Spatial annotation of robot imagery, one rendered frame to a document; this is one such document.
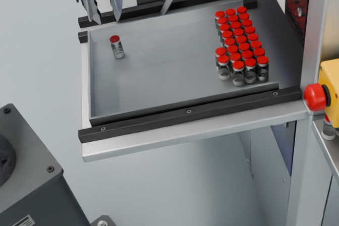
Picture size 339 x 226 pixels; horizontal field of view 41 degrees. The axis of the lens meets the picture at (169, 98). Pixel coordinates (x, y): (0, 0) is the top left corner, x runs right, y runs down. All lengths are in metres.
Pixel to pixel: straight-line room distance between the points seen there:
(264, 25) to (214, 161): 0.93
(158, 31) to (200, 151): 0.94
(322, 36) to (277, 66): 0.22
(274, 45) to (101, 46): 0.37
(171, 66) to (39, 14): 1.98
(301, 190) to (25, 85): 1.68
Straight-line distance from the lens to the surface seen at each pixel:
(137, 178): 1.83
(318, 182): 1.00
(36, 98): 2.28
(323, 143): 0.78
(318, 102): 0.67
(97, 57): 0.97
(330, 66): 0.68
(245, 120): 0.80
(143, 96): 0.86
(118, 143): 0.80
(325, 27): 0.68
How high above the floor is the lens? 1.49
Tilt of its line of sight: 46 degrees down
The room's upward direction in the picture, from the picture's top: 12 degrees counter-clockwise
